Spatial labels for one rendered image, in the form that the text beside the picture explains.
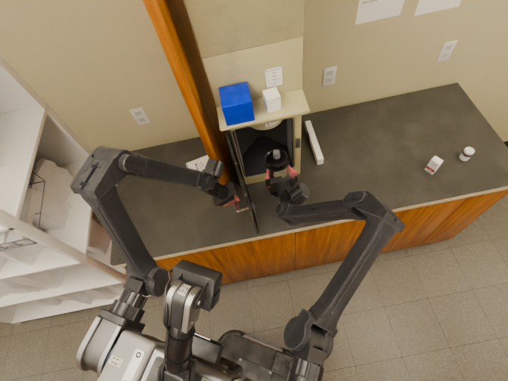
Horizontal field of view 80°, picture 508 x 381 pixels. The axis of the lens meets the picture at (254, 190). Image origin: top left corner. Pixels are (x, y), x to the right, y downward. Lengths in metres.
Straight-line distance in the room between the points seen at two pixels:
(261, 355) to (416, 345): 1.01
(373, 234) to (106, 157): 0.65
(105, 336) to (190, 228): 0.77
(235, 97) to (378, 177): 0.90
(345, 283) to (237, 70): 0.72
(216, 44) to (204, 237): 0.89
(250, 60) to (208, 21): 0.18
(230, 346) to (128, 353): 1.29
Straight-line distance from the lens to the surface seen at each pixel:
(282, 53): 1.06
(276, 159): 1.24
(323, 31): 1.60
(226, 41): 1.00
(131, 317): 0.93
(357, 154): 1.71
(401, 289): 2.46
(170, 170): 0.89
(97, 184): 0.71
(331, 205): 0.96
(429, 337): 2.45
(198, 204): 1.59
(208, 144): 1.16
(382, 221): 0.80
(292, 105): 1.11
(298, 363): 0.81
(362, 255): 0.80
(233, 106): 1.01
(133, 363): 0.85
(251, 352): 2.07
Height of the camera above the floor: 2.29
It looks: 59 degrees down
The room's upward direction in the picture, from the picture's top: 14 degrees counter-clockwise
